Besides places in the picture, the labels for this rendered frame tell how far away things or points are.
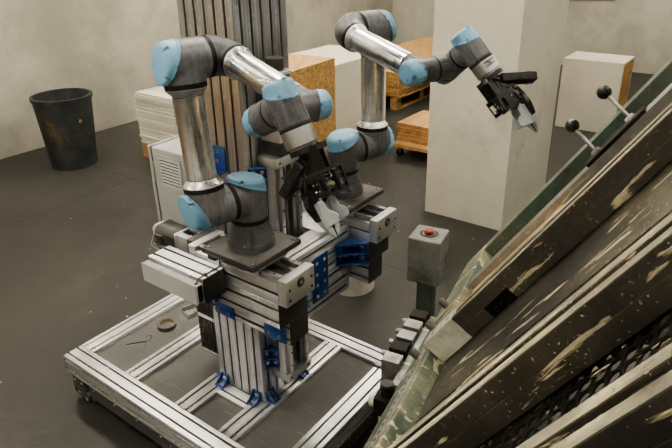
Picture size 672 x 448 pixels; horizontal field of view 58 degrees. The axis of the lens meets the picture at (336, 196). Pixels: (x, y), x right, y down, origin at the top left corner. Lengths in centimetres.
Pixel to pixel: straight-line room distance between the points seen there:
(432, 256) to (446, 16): 228
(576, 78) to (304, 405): 498
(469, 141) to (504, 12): 87
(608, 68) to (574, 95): 42
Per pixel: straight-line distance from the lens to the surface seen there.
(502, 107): 179
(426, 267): 220
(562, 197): 178
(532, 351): 91
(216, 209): 174
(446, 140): 430
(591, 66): 666
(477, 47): 181
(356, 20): 207
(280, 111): 129
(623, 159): 133
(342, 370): 269
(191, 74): 166
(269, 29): 201
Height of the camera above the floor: 193
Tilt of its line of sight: 24 degrees down
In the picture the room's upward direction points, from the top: 1 degrees counter-clockwise
